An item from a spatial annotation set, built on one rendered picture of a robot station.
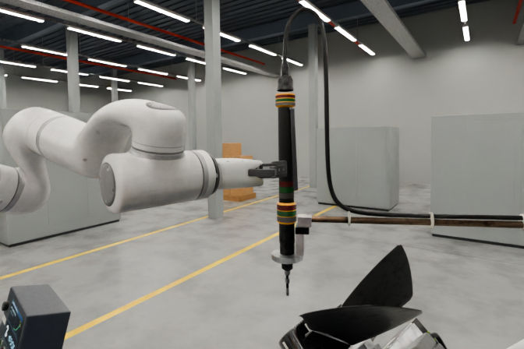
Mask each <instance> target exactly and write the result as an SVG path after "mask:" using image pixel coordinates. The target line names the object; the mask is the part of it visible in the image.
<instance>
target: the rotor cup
mask: <svg viewBox="0 0 524 349"><path fill-rule="evenodd" d="M305 324H306V322H305V321H304V319H303V320H302V321H301V322H299V323H298V324H296V325H295V326H294V327H293V328H291V329H290V331H288V332H287V333H286V334H285V335H284V336H283V337H282V338H281V339H280V340H279V342H278V344H279V347H280V348H281V349H286V348H285V346H284V344H283V342H285V344H286V346H287V347H288V349H322V348H320V347H317V346H314V345H312V344H308V343H307V342H304V341H303V340H304V339H305V338H306V336H305V334H307V333H308V332H309V330H308V329H307V328H306V326H305Z"/></svg>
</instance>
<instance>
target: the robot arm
mask: <svg viewBox="0 0 524 349"><path fill-rule="evenodd" d="M186 130H187V124H186V117H185V115H184V114H183V113H182V112H181V111H180V110H178V109H177V108H175V107H171V106H168V105H166V104H160V103H157V102H153V101H149V100H141V99H126V100H118V101H115V102H112V103H110V104H107V105H105V106H104V107H102V108H101V109H99V110H98V111H97V112H96V113H94V114H93V115H92V117H91V118H90V119H89V121H88V122H87V123H85V122H82V121H79V120H77V119H75V118H71V117H69V116H66V115H63V114H60V113H58V112H56V111H52V110H49V109H47V108H38V107H33V108H26V109H23V110H22V111H20V112H18V113H17V114H15V115H14V116H13V117H12V118H11V119H10V120H9V122H8V123H7V125H6V126H5V128H4V131H3V134H2V138H3V143H4V145H5V148H6V149H7V151H8V152H9V154H10V156H11V157H12V159H13V160H14V161H15V162H16V164H17V165H18V166H19V167H9V166H5V165H2V164H0V213H5V214H13V215H23V214H28V213H32V212H34V211H36V210H38V209H40V208H41V207H42V206H43V205H44V204H45V203H46V202H47V201H48V199H49V196H50V193H51V186H50V180H49V177H48V169H47V164H46V161H47V159H49V160H51V161H53V162H55V163H56V164H59V165H61V166H63V167H66V168H68V169H69V170H71V171H74V172H76V173H77V174H79V175H83V176H85V177H88V178H99V186H100V192H101V198H102V200H103V203H104V205H105V207H106V208H107V210H108V211H110V212H111V213H125V212H129V211H134V210H143V209H148V208H153V207H157V206H166V205H171V204H176V203H184V202H189V201H194V200H199V199H206V198H208V197H209V196H210V195H212V194H214V193H215V192H216V190H217V189H240V188H249V187H256V186H262V185H263V184H264V180H263V179H262V178H282V177H286V176H287V161H286V160H280V161H272V162H271V163H267V164H263V162H262V161H261V160H256V159H251V160H250V159H239V158H218V159H215V158H214V157H213V155H211V154H210V153H207V152H205V151H203V150H185V144H186ZM131 134H132V146H131V149H130V150H129V151H128V152H127V153H124V150H125V148H126V144H127V142H128V140H129V138H130V136H131ZM269 166H270V169H263V167H269ZM257 167H259V169H257Z"/></svg>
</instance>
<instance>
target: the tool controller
mask: <svg viewBox="0 0 524 349"><path fill-rule="evenodd" d="M2 311H4V313H3V317H2V322H1V325H0V339H2V347H3V346H5V349H62V347H63V344H64V339H65V336H66V330H67V327H68V324H69V317H70V314H71V311H70V310H69V309H68V307H67V306H66V305H65V303H64V302H63V301H62V300H61V298H60V297H59V296H58V295H57V294H56V293H55V291H54V290H53V289H52V288H51V286H50V285H49V284H42V285H27V286H13V287H11V288H10V291H9V296H8V299H7V301H4V302H3V303H2ZM7 320H9V323H10V328H9V334H8V337H7V340H6V342H5V339H4V337H3V334H4V332H5V326H6V323H7ZM2 347H1V348H2ZM1 348H0V349H1Z"/></svg>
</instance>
